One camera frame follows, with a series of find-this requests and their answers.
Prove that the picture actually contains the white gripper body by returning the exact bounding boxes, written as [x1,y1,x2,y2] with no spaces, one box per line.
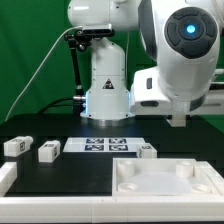
[129,65,224,116]

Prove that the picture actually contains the white square table top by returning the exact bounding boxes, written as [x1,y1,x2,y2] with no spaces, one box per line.
[112,158,224,197]

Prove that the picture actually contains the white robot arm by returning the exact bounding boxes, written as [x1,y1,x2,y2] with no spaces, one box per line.
[68,0,224,127]

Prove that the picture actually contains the white tag sheet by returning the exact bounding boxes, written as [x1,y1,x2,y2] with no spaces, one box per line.
[63,137,145,153]

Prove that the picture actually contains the white U-shaped fence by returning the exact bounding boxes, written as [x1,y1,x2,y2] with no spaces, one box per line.
[0,162,224,224]

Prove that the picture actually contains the rear depth camera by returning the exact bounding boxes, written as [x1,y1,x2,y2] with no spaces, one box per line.
[82,24,112,36]

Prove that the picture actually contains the black camera stand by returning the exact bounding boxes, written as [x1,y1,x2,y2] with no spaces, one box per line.
[64,33,84,116]

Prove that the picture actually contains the black base cables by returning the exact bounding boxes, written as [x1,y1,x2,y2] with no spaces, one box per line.
[38,97,83,115]

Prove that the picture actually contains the grey camera cable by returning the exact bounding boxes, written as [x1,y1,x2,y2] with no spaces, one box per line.
[4,25,83,122]

